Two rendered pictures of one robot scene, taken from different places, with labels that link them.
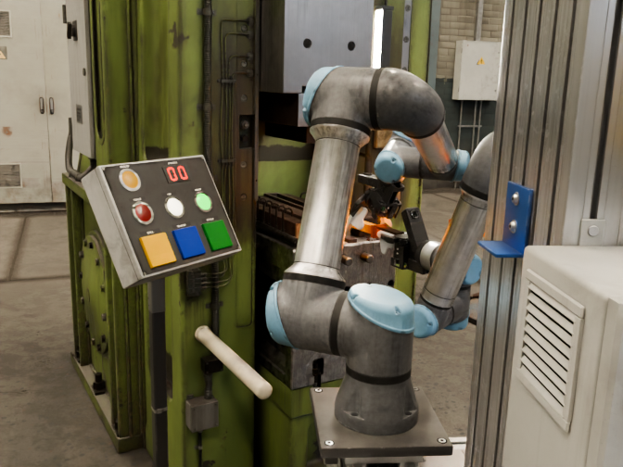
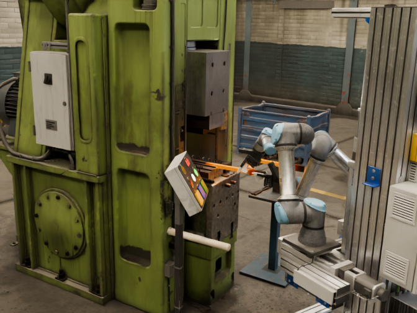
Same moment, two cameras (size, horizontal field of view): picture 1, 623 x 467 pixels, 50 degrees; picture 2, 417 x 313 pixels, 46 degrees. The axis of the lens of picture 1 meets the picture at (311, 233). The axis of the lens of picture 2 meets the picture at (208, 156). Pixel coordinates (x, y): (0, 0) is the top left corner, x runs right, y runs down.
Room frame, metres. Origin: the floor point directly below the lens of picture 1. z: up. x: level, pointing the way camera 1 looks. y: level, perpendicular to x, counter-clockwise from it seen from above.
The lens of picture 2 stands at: (-0.77, 1.55, 1.95)
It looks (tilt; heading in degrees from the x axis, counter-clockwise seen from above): 15 degrees down; 331
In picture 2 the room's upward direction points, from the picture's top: 1 degrees clockwise
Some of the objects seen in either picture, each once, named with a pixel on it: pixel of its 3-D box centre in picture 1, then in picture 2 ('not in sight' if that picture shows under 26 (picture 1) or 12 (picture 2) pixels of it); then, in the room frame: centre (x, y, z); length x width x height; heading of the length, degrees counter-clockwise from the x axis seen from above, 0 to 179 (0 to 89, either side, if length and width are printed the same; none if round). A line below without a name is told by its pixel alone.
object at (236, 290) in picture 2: not in sight; (218, 299); (1.96, -0.06, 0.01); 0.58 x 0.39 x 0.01; 120
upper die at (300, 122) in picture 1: (294, 107); (190, 117); (2.19, 0.07, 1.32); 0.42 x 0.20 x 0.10; 30
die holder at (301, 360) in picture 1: (302, 287); (192, 200); (2.22, 0.03, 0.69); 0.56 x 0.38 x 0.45; 30
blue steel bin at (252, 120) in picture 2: not in sight; (282, 131); (5.09, -2.96, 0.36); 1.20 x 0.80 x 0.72; 26
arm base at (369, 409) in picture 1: (376, 388); (312, 231); (1.10, -0.13, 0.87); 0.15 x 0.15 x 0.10
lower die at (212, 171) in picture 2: (291, 215); (190, 167); (2.19, 0.07, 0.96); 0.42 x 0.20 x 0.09; 30
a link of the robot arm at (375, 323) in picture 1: (376, 326); (313, 211); (1.10, -0.12, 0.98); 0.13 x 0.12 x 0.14; 68
